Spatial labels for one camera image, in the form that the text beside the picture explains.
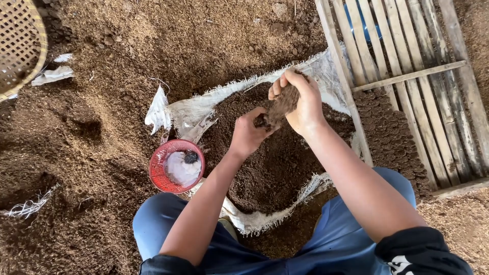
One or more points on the person's right hand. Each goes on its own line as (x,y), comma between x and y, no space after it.
(307,103)

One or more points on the woven bamboo basket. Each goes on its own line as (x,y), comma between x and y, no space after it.
(19,42)

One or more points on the person's blue shorts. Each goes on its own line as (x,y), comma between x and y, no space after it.
(336,236)

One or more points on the white plastic bag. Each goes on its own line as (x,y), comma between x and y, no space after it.
(182,168)

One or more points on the white woven sack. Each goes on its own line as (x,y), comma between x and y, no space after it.
(248,126)

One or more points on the blue plastic container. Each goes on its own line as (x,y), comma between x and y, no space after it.
(363,23)

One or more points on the white frayed sack threads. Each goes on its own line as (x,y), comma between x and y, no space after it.
(28,207)

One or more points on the small white sack scrap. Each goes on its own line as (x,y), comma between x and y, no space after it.
(63,57)

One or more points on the person's right fingers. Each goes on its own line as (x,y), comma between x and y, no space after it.
(278,84)

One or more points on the clump of brown soil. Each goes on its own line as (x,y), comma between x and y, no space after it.
(280,107)

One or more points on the red plastic basket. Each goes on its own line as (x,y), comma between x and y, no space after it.
(160,168)

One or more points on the wooden slat frame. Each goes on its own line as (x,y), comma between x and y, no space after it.
(416,88)

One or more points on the white torn sack scrap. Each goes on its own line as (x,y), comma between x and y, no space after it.
(51,75)

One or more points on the person's left hand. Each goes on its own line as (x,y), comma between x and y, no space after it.
(246,133)

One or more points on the heap of dark brown soil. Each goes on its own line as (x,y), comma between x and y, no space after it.
(275,164)

